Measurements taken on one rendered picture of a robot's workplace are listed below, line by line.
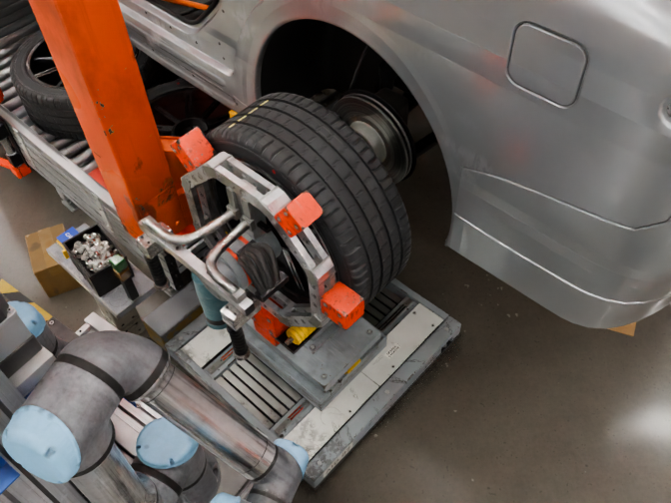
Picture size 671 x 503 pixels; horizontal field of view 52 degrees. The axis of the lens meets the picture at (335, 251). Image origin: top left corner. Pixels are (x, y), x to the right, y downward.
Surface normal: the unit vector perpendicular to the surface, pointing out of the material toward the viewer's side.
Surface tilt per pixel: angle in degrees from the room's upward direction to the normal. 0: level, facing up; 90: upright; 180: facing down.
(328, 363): 0
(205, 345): 0
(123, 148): 90
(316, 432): 0
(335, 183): 35
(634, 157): 90
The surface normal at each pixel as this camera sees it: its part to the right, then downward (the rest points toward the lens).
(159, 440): 0.02, -0.71
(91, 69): 0.73, 0.51
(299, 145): 0.11, -0.51
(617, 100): -0.68, 0.58
